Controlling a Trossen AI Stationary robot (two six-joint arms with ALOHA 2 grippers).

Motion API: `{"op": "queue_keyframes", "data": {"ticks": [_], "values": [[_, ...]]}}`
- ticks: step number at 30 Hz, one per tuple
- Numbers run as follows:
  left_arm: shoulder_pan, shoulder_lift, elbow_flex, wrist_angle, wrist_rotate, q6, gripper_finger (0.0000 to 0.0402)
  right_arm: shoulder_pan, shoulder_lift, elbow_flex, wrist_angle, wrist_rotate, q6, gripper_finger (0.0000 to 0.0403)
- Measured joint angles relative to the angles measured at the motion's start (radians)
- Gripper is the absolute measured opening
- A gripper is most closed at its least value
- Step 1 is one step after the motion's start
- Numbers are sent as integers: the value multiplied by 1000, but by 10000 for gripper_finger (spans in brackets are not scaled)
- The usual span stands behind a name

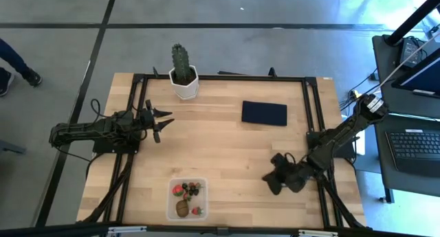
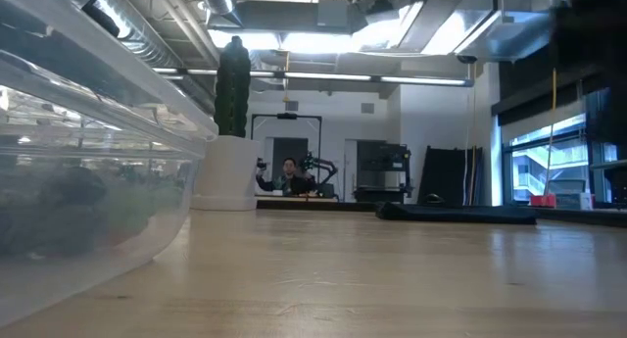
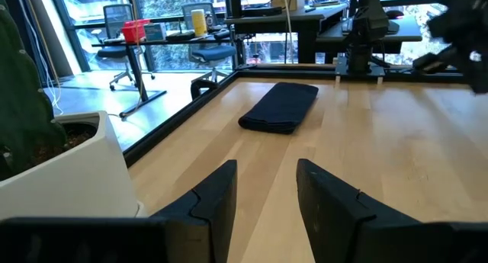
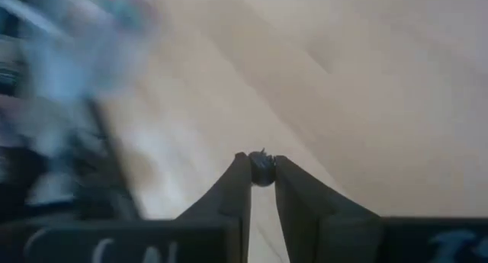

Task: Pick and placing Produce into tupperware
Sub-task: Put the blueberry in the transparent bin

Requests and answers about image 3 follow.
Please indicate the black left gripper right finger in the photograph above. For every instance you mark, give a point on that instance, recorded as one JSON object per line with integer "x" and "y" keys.
{"x": 343, "y": 225}

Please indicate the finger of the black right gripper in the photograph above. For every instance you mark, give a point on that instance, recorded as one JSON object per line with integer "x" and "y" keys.
{"x": 436, "y": 63}

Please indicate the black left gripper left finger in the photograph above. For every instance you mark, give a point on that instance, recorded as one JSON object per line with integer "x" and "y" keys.
{"x": 202, "y": 225}

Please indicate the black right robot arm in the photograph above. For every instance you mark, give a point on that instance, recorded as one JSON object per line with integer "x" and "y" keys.
{"x": 362, "y": 38}

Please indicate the black computer mouse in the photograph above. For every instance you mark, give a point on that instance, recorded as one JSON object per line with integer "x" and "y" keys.
{"x": 394, "y": 14}

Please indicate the folded dark blue cloth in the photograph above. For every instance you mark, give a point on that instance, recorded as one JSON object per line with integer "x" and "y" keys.
{"x": 282, "y": 106}

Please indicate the white plant pot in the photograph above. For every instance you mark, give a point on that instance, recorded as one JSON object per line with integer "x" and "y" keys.
{"x": 76, "y": 179}

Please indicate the thin black work table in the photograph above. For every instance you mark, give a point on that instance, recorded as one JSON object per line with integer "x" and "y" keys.
{"x": 143, "y": 103}

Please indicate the grey mesh office chair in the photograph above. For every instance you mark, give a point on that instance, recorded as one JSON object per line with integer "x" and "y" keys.
{"x": 211, "y": 53}
{"x": 114, "y": 51}

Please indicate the small black device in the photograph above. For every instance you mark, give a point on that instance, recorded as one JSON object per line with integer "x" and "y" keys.
{"x": 181, "y": 36}
{"x": 222, "y": 34}

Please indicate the grey teal box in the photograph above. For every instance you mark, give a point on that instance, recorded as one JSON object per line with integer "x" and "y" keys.
{"x": 154, "y": 32}

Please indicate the yellow cylindrical canister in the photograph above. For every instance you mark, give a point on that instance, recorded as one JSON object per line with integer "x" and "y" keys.
{"x": 199, "y": 23}

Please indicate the red plastic bin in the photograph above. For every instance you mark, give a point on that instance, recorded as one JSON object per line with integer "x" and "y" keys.
{"x": 133, "y": 32}

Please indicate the tall green cactus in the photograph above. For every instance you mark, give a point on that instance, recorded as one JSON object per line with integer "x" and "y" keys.
{"x": 23, "y": 103}

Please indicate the black frame foot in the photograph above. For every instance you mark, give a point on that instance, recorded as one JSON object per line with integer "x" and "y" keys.
{"x": 198, "y": 85}

